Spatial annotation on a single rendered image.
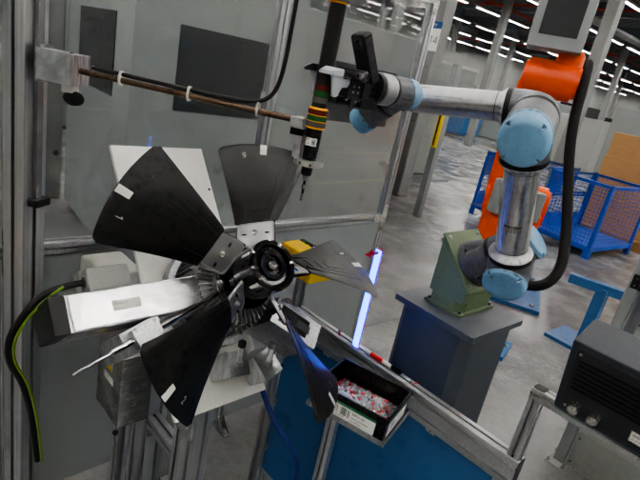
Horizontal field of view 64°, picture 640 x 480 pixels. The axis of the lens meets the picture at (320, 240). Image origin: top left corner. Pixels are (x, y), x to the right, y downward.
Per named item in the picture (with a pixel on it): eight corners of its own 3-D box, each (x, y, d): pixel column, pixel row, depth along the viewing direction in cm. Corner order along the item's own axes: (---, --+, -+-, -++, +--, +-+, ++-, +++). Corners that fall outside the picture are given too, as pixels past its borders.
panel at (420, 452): (259, 469, 201) (288, 323, 180) (262, 468, 202) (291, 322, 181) (427, 652, 148) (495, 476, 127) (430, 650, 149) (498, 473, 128)
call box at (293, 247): (276, 269, 175) (282, 240, 172) (298, 265, 182) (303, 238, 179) (307, 289, 165) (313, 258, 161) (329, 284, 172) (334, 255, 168)
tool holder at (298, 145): (280, 161, 112) (288, 116, 109) (289, 157, 118) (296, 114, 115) (319, 170, 111) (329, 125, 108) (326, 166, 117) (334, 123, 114)
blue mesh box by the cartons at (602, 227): (527, 234, 716) (550, 167, 685) (572, 232, 792) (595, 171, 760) (586, 260, 652) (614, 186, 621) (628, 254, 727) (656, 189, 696)
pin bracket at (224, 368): (208, 357, 125) (227, 351, 119) (228, 354, 129) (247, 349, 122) (211, 382, 124) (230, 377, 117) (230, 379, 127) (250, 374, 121)
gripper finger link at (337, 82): (326, 96, 104) (350, 99, 111) (331, 67, 102) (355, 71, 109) (313, 93, 105) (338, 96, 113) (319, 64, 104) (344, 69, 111)
